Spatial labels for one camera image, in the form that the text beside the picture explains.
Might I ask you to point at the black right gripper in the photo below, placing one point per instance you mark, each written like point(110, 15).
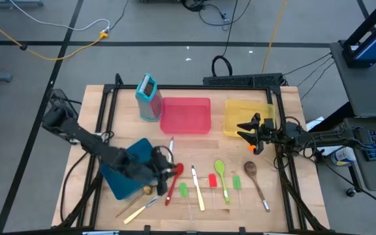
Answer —
point(268, 130)

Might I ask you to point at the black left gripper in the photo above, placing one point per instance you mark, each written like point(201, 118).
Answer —
point(160, 163)

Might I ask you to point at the red silicone spoon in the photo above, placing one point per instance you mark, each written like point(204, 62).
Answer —
point(174, 184)

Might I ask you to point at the brown wooden spoon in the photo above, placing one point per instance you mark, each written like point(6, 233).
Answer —
point(250, 169)

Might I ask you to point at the green silicone spoon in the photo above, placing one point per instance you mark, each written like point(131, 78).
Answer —
point(220, 168)

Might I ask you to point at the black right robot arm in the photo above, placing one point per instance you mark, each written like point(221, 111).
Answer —
point(325, 135)

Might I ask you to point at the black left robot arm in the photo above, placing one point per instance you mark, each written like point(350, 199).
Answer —
point(87, 140)

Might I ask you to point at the yellow translucent plastic bin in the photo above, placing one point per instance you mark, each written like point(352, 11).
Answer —
point(240, 112)

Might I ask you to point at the black perforated control box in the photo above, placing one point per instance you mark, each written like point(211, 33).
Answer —
point(240, 80)

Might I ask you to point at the blue plastic bin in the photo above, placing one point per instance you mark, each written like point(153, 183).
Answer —
point(119, 186)

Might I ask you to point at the pink translucent plastic bin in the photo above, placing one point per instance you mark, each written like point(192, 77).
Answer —
point(184, 115)

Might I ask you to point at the teal metal box grater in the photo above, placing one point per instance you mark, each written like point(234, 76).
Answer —
point(149, 104)

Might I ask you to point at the white labelled bottle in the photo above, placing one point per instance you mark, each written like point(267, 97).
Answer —
point(343, 156)

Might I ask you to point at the black caster wheel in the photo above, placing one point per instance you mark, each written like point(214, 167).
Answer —
point(351, 192)

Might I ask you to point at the grey side desk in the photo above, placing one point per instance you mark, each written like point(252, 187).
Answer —
point(370, 91)

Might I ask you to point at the black round floor cap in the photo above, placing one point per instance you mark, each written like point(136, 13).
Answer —
point(23, 47)

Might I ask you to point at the black metal table frame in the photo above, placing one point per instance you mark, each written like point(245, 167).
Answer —
point(175, 87)

